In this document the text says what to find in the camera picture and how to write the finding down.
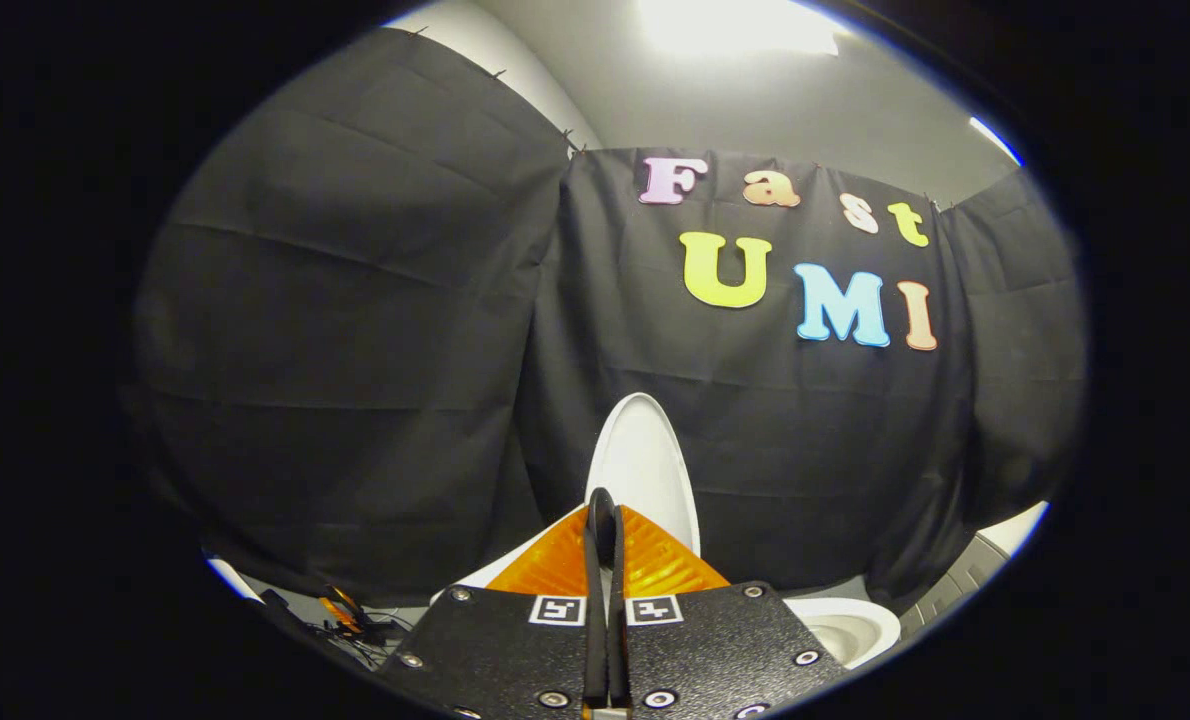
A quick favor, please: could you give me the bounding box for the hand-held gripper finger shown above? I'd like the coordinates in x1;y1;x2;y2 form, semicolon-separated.
380;488;608;720
605;488;849;720

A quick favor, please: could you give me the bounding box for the black backdrop cloth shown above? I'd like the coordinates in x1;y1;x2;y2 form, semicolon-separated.
130;28;1091;611

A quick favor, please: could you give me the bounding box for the large ceiling light panel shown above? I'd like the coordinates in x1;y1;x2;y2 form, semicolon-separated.
638;0;841;58

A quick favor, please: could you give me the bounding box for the small ceiling light panel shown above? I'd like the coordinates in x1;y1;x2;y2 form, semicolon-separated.
970;117;1024;166

